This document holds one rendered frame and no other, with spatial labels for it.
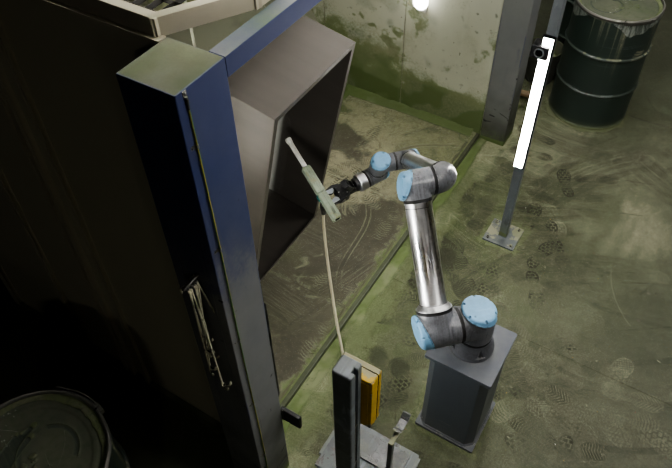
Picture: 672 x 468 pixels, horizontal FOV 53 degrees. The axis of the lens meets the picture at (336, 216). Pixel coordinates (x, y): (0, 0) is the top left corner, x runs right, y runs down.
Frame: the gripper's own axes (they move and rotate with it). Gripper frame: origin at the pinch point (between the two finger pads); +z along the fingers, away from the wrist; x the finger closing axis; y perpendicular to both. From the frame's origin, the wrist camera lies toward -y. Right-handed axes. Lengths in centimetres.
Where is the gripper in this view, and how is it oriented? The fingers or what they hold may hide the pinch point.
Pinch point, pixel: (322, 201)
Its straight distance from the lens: 327.9
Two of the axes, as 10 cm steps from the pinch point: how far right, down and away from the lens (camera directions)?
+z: -8.5, 4.7, -2.4
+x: -5.2, -8.2, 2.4
